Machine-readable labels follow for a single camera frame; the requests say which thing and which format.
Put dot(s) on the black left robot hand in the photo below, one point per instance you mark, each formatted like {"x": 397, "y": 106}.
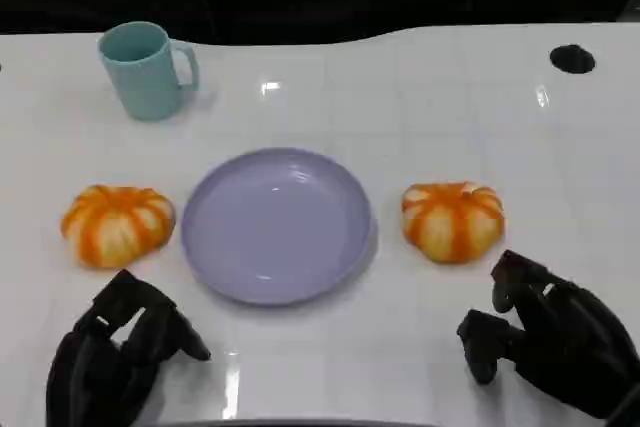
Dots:
{"x": 100, "y": 372}

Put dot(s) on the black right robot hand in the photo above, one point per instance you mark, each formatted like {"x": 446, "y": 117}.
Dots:
{"x": 570, "y": 342}

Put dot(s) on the orange white toy bread roll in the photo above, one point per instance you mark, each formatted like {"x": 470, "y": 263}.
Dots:
{"x": 452, "y": 222}
{"x": 117, "y": 227}

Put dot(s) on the lilac plate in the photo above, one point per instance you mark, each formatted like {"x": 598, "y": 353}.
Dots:
{"x": 277, "y": 227}

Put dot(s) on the pale green mug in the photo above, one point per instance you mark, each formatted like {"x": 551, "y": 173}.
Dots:
{"x": 142, "y": 82}

